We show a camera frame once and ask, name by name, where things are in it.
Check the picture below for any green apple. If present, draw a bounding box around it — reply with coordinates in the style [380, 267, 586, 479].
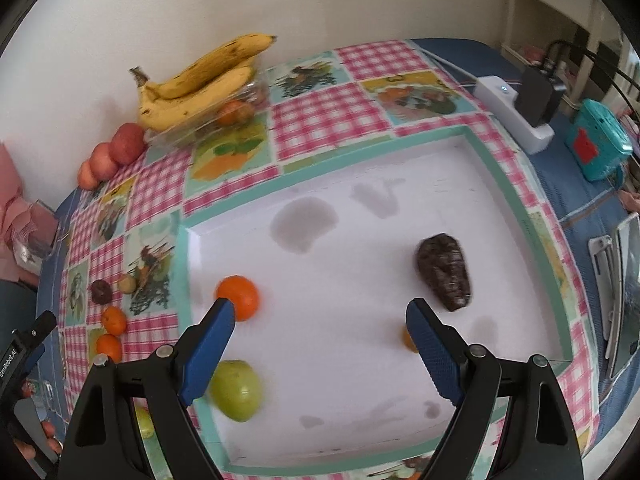
[134, 405, 154, 440]
[208, 360, 262, 422]

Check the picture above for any orange tangerine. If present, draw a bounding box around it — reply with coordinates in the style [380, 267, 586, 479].
[101, 306, 127, 337]
[214, 275, 260, 322]
[96, 334, 122, 363]

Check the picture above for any brown kiwi fruit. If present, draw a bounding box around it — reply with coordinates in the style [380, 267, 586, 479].
[401, 327, 418, 353]

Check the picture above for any left hand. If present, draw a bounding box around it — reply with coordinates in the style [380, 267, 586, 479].
[13, 382, 63, 460]

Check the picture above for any dark avocado on cloth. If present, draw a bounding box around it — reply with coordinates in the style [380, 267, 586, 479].
[90, 280, 113, 306]

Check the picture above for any clear glass vase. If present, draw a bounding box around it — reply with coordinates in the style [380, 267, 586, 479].
[13, 200, 58, 262]

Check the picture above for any small tan fruit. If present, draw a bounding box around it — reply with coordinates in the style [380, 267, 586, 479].
[117, 273, 138, 295]

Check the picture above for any pink paper flower bouquet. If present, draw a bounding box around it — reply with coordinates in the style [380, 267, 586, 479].
[0, 144, 46, 287]

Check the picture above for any small red apple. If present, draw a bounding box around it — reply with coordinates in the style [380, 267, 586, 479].
[77, 160, 100, 191]

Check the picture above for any middle red apple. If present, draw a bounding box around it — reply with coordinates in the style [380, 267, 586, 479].
[89, 142, 119, 182]

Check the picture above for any orange tangerine on tray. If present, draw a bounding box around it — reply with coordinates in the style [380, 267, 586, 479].
[214, 275, 260, 322]

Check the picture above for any dark avocado on tray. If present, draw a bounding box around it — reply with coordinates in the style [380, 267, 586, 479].
[414, 233, 472, 312]

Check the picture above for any large red apple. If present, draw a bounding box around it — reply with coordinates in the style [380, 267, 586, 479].
[110, 122, 146, 166]

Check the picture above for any white teal-rimmed tray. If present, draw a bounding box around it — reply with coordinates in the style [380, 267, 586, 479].
[174, 126, 574, 476]

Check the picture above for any lower yellow banana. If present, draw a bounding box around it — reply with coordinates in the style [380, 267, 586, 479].
[129, 66, 255, 132]

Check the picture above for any yellow banana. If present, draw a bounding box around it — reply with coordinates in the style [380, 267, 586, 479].
[129, 32, 277, 100]
[129, 66, 255, 132]

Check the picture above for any teal box red label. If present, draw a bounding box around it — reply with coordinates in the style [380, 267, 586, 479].
[564, 100, 632, 182]

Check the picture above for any orange fruit in box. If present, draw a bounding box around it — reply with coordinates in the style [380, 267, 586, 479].
[216, 100, 255, 127]

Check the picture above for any clear plastic fruit box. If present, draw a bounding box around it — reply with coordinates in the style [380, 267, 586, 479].
[143, 56, 268, 151]

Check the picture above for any black power adapter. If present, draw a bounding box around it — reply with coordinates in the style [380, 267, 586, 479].
[514, 66, 566, 128]

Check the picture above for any white power strip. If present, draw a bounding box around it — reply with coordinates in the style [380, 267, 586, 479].
[473, 76, 554, 155]

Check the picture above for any upper yellow banana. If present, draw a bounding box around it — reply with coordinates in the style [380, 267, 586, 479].
[129, 32, 277, 100]

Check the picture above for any white shelf unit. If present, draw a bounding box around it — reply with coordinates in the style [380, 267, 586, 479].
[500, 0, 636, 75]

